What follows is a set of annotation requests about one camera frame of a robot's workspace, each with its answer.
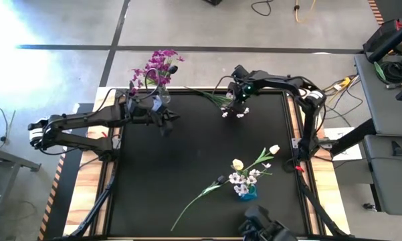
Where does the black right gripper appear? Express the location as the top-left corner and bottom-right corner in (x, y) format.
(225, 76), (255, 114)

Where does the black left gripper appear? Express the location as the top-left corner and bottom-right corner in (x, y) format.
(126, 97), (181, 137)

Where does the white blossom flower bunch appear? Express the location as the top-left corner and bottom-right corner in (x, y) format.
(227, 162), (272, 197)
(186, 86), (251, 118)

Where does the white artificial tulip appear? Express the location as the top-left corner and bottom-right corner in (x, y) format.
(231, 158), (252, 188)
(243, 144), (281, 172)

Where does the purple artificial flower bunch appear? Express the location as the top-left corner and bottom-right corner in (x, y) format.
(129, 66), (155, 98)
(146, 49), (185, 86)

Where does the clear glass vase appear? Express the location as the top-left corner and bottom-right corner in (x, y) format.
(157, 85), (172, 104)

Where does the blue cut-glass vase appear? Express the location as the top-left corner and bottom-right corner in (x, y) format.
(239, 185), (259, 202)

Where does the black table mat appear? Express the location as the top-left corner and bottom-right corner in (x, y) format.
(108, 90), (308, 237)

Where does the white paper sheet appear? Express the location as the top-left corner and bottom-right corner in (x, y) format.
(324, 127), (364, 162)

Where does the black cart beam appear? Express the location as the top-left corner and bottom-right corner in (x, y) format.
(330, 118), (378, 157)

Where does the black hazard-edged floor mat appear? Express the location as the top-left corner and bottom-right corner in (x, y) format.
(36, 102), (95, 241)

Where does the grey cart top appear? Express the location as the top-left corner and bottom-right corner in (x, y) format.
(354, 53), (402, 137)

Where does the green leaf-shaped piece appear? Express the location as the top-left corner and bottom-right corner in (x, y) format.
(373, 62), (387, 82)

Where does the black crate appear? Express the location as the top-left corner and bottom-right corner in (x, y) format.
(363, 18), (402, 54)

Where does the grey side table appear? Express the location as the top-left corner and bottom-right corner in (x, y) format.
(0, 145), (42, 235)

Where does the black tall pole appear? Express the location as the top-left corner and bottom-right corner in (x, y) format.
(367, 18), (402, 64)

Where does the grey cart shelf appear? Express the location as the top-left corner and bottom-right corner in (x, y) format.
(363, 134), (402, 216)

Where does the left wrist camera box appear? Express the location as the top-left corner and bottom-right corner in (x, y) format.
(150, 95), (165, 114)

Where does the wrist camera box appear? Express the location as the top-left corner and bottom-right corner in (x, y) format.
(150, 95), (165, 114)
(232, 64), (250, 80)

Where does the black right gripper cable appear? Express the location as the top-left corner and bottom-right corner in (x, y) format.
(212, 74), (238, 98)

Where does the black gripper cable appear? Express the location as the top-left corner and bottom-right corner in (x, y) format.
(143, 68), (163, 101)
(212, 74), (238, 98)

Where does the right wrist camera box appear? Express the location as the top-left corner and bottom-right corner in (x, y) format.
(232, 64), (250, 80)

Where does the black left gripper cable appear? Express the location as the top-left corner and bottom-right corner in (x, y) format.
(143, 68), (163, 101)

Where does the black floor cable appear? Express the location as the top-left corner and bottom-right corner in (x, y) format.
(250, 0), (274, 17)

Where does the black diagonal frame strut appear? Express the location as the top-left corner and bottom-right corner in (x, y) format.
(297, 182), (354, 239)
(70, 173), (116, 239)

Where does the yellow and black cable bundle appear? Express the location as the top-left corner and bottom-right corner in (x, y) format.
(316, 75), (365, 121)

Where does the black table-level camera mount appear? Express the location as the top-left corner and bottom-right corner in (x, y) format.
(237, 205), (300, 241)

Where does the coiled black cable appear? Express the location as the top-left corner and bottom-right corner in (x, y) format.
(379, 61), (402, 84)

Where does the thin floor cable with plug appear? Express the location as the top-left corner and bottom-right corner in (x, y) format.
(0, 104), (17, 151)

